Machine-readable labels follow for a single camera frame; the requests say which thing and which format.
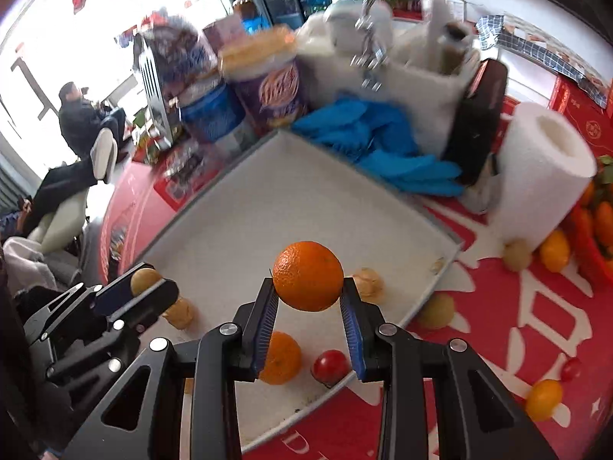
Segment purple snack cup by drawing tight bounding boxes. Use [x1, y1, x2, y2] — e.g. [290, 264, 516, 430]
[220, 26, 310, 135]

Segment pile of leafy tangerines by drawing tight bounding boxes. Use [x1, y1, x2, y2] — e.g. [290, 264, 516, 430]
[577, 156, 613, 250]

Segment black case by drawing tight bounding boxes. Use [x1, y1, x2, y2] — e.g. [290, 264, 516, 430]
[443, 57, 508, 187]

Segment white chair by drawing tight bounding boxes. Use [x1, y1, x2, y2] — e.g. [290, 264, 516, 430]
[28, 127, 120, 255]

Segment printed snack bag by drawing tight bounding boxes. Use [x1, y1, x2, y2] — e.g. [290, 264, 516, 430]
[143, 16, 217, 97]

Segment large yellow orange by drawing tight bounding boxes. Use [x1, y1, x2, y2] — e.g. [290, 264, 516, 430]
[524, 378, 564, 423]

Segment plaid cloth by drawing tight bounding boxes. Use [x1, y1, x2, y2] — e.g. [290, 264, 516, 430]
[476, 14, 613, 106]

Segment grey tray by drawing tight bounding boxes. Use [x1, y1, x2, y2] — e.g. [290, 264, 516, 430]
[129, 127, 465, 453]

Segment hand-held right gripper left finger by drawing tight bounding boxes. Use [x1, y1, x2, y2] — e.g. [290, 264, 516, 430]
[62, 278, 281, 460]

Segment red cherry tomato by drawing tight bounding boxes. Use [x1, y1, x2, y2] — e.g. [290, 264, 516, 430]
[560, 357, 582, 383]

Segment white paper towel roll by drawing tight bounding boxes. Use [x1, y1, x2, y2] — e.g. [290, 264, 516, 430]
[488, 102, 599, 245]

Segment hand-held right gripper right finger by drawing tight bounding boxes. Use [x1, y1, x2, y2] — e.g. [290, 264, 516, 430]
[340, 278, 559, 460]

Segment blue rubber gloves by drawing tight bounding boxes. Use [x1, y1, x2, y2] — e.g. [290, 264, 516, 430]
[292, 96, 463, 197]

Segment shiny silver object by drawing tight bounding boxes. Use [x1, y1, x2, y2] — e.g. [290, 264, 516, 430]
[349, 0, 396, 92]

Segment white foam box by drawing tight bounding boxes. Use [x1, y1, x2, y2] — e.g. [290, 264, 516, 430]
[297, 0, 480, 159]

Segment blue snack can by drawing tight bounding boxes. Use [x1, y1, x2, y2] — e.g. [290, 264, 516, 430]
[177, 81, 250, 147]

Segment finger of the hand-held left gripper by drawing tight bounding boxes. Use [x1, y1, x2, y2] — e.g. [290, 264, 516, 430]
[93, 262, 158, 316]
[109, 279, 181, 332]

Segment red plastic basket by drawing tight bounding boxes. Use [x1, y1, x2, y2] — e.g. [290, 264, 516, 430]
[567, 187, 613, 291]

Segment tan walnut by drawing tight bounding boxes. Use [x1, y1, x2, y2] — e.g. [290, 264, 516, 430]
[162, 297, 195, 330]
[352, 267, 385, 304]

